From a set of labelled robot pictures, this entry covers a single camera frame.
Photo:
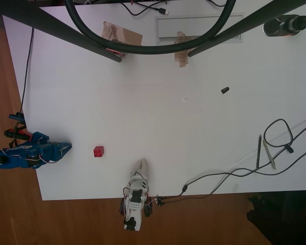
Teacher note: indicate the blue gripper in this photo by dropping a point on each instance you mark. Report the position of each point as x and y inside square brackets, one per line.
[58, 147]

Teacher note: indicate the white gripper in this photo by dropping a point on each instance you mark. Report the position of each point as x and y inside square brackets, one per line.
[140, 170]

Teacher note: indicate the red cube block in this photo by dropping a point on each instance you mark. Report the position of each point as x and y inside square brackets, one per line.
[99, 151]

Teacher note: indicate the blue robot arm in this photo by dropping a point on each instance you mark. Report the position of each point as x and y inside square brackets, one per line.
[15, 158]

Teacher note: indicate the black table clamp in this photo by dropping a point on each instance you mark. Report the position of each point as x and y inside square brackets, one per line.
[148, 209]

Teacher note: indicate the black and red clamp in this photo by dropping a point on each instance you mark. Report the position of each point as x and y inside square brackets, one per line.
[18, 134]

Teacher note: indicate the blue clamp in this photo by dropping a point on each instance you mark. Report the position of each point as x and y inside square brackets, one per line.
[15, 117]

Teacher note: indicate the small black cap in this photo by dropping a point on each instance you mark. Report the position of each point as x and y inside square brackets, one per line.
[225, 90]

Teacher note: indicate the narrow brown tape strip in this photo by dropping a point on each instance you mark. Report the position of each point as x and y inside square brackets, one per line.
[181, 60]

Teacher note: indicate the black stand leg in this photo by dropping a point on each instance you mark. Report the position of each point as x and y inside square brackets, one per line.
[244, 25]
[66, 34]

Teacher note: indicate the black pen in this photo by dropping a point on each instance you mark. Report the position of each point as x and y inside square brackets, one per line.
[258, 153]

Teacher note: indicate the black curved tube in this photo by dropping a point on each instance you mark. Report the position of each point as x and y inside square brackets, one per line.
[142, 49]

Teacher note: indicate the grey pen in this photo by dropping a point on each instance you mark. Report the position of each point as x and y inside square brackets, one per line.
[269, 154]

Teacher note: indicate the wide brown tape patch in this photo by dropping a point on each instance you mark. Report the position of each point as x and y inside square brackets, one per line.
[125, 34]

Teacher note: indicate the transparent ruler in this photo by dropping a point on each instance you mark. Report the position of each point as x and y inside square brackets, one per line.
[278, 139]

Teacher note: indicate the dark bulky object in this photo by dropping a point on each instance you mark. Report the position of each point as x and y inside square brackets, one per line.
[283, 219]

